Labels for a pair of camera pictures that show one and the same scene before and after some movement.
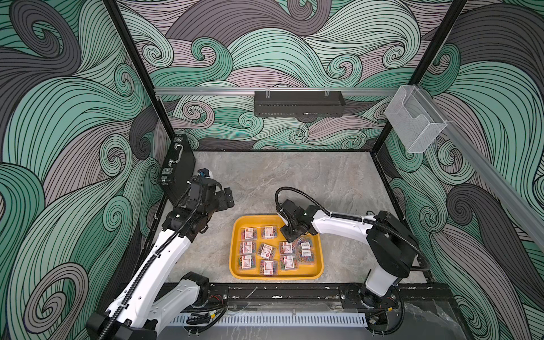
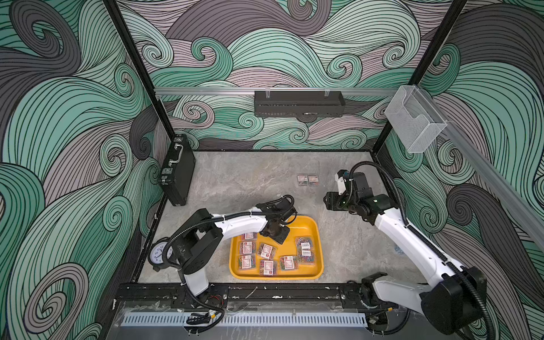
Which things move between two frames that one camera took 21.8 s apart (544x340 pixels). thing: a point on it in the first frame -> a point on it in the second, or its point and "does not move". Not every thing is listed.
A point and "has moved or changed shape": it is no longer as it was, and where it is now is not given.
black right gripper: [288, 237] -> [331, 201]
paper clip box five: [266, 251] does not move
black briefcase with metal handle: [178, 168] does not move
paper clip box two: [249, 234] does not move
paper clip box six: [246, 262] does not move
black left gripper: [222, 204] -> [282, 236]
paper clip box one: [269, 232] has moved or changed shape
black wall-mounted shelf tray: [299, 104] does not move
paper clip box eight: [289, 262] does not move
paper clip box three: [287, 248] -> [302, 180]
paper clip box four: [248, 248] does not move
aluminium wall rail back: [251, 90] does not move
